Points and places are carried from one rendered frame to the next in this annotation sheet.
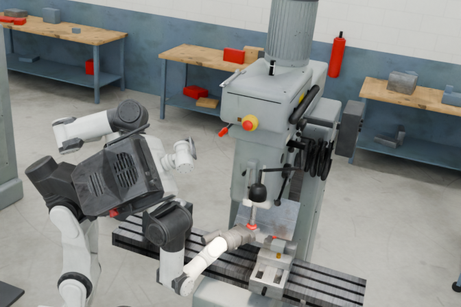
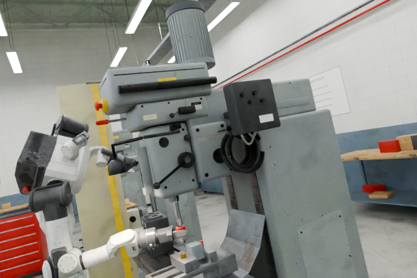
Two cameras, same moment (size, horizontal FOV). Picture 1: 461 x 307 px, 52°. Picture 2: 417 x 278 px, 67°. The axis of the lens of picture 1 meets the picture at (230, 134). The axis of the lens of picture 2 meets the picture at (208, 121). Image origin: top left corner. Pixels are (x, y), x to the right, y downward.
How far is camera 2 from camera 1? 1.87 m
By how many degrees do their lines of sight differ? 52
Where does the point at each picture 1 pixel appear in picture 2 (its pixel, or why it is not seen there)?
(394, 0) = not seen: outside the picture
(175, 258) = (49, 228)
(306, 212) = (273, 227)
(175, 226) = (43, 195)
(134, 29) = not seen: hidden behind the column
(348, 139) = (233, 113)
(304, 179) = (259, 185)
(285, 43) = (175, 50)
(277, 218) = (249, 236)
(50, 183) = not seen: hidden behind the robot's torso
